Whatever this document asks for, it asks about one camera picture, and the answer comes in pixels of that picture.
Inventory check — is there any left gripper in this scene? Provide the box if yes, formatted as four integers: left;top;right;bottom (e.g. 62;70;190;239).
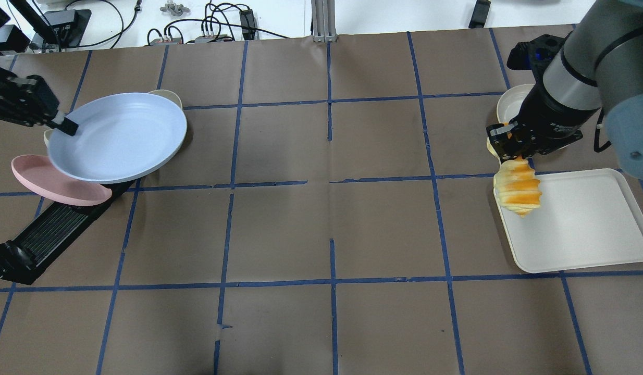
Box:
0;66;79;137

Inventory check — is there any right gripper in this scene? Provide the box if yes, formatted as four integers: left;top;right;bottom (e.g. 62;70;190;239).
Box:
486;86;598;159

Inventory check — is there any blue plate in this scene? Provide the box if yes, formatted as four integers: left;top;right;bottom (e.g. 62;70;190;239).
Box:
47;93;188;184

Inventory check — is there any bread loaf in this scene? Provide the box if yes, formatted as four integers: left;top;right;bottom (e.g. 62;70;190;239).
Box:
486;139;541;218

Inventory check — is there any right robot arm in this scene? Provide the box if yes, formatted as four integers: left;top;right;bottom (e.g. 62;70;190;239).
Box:
486;1;643;180

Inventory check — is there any cream plate in rack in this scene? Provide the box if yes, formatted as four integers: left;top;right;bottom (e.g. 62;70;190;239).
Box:
48;127;186;160

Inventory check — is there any cream plate with lemon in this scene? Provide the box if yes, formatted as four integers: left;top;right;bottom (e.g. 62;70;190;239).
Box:
496;84;534;123

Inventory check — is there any pink plate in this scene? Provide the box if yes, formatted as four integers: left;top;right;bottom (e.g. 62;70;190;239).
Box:
11;155;113;206

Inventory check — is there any black monitor stand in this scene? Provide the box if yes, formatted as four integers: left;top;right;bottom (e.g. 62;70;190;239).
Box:
29;9;91;51

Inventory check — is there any cream bowl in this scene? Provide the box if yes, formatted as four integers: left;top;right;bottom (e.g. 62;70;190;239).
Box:
148;89;183;109

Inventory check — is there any cream tray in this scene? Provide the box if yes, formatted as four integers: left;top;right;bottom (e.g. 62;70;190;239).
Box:
499;169;643;273

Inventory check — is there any black dish rack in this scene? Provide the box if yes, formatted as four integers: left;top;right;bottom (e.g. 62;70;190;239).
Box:
0;180;135;285

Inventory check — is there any black power adapter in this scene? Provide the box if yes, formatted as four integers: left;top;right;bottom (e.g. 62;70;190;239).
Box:
240;9;257;40

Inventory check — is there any aluminium frame post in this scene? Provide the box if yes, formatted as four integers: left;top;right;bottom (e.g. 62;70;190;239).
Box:
311;0;338;43

